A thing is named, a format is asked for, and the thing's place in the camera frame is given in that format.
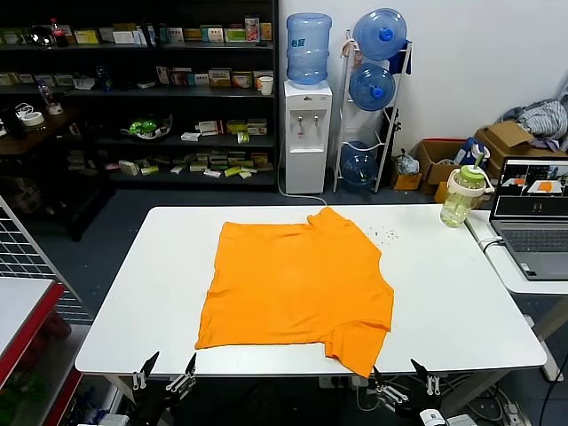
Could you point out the blue labelled water jug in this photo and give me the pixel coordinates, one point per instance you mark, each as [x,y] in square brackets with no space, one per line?
[308,49]

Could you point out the clear plastic water bottle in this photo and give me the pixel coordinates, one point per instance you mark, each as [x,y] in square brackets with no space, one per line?
[44,95]

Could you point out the small yellow cardboard box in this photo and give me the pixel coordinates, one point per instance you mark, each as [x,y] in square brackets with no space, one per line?
[406,182]

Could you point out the grey laptop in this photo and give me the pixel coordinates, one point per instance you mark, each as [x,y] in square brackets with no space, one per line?
[532,239]

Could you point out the white red medicine box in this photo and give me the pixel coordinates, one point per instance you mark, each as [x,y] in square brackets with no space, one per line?
[209,128]

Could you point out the dark blue bottle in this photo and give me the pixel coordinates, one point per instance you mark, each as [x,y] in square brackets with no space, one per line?
[103,79]

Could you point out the blue white bag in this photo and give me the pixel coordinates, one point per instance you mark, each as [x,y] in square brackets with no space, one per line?
[466,153]

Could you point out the open brown cardboard box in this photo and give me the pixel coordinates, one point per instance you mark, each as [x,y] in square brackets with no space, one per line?
[428,160]

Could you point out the orange white medicine box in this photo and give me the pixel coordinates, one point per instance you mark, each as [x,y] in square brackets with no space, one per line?
[242,80]

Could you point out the small yellow carton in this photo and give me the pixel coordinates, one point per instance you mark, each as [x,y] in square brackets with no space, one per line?
[442,193]

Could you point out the brown wooden table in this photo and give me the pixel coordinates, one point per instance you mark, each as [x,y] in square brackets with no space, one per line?
[40,133]

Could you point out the pile of grey clothes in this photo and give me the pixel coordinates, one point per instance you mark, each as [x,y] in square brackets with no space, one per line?
[541,117]

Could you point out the orange t-shirt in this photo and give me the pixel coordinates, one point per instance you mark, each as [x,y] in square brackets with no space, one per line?
[293,284]

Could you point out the yellow green box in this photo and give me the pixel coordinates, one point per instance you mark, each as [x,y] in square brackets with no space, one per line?
[85,37]

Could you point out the white side table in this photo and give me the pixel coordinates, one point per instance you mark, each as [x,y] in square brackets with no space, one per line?
[501,266]

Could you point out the clear glass globe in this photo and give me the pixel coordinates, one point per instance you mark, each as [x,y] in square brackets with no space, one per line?
[41,36]

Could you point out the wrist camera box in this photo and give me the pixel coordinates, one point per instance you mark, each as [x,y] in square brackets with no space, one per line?
[431,418]
[115,420]

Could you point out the large flat cardboard box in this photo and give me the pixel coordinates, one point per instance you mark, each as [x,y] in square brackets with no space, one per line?
[501,137]

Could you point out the green lid drinking bottle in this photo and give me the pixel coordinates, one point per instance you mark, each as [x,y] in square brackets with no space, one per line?
[459,199]

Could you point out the black shelf unit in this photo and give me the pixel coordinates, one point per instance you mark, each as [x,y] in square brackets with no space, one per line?
[133,95]

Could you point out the white tape roll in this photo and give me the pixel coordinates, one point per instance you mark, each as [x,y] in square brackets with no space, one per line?
[33,120]

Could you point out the cola bottle red cap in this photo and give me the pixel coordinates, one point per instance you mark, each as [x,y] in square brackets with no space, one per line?
[59,35]

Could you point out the white paper cup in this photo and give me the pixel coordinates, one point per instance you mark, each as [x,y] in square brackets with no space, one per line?
[265,86]

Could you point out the scattered dark crumbs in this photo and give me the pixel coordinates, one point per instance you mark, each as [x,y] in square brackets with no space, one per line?
[390,231]

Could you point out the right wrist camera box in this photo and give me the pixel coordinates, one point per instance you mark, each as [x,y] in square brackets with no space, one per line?
[431,418]

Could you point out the bag of green items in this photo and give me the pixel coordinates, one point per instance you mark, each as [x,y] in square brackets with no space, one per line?
[144,128]

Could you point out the plain white box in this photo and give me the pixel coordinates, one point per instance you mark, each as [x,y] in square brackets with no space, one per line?
[123,37]

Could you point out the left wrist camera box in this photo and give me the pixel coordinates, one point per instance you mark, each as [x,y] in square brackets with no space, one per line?
[115,420]

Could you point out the grey plastic bag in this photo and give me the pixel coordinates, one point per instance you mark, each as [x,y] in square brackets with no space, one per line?
[407,163]

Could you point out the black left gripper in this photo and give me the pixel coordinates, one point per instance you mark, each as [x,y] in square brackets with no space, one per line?
[162,406]

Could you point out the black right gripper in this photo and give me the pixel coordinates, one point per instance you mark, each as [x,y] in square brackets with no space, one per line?
[406,406]

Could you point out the red edged white table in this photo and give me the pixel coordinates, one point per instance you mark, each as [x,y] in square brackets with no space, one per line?
[22,306]

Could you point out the white power strip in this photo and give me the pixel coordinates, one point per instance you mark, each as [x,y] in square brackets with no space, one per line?
[337,381]

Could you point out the tall pink print box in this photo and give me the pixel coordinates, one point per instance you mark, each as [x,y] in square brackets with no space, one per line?
[252,30]

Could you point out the white water dispenser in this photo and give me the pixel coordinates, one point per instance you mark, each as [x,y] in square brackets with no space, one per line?
[306,142]

